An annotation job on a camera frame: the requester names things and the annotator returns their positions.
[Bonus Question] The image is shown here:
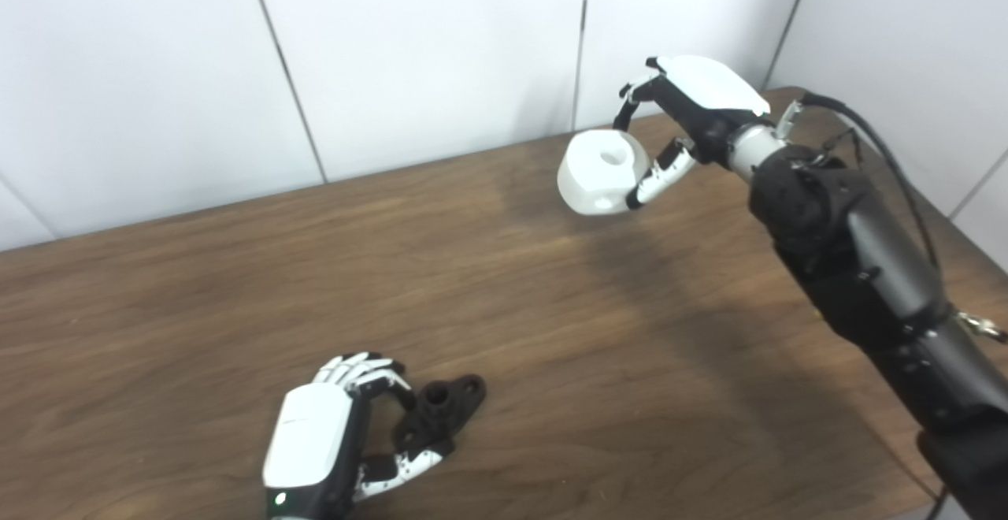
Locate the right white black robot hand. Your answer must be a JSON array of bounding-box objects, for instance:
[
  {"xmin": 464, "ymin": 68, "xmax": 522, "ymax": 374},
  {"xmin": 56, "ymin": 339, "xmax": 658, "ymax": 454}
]
[{"xmin": 613, "ymin": 55, "xmax": 771, "ymax": 212}]

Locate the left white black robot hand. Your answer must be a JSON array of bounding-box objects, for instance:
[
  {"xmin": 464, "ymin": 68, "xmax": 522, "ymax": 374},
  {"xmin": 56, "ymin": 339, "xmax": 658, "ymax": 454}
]
[{"xmin": 262, "ymin": 351, "xmax": 456, "ymax": 520}]

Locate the black flanged holder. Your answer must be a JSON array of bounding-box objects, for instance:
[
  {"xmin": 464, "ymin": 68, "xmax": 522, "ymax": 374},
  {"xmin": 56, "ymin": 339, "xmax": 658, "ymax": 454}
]
[{"xmin": 394, "ymin": 374, "xmax": 487, "ymax": 458}]

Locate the round white piece with holes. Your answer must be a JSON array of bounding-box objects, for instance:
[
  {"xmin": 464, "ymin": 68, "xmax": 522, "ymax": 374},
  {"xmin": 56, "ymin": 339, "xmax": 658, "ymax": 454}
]
[{"xmin": 557, "ymin": 129, "xmax": 653, "ymax": 216}]

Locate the thin black wire right arm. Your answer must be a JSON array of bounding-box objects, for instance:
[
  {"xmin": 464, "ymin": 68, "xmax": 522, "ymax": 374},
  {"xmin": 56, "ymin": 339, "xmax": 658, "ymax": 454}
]
[{"xmin": 795, "ymin": 128, "xmax": 863, "ymax": 170}]

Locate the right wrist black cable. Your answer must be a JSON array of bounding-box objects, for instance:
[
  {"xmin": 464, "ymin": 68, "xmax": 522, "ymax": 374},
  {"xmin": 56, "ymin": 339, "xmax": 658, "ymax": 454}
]
[{"xmin": 776, "ymin": 92, "xmax": 1008, "ymax": 520}]

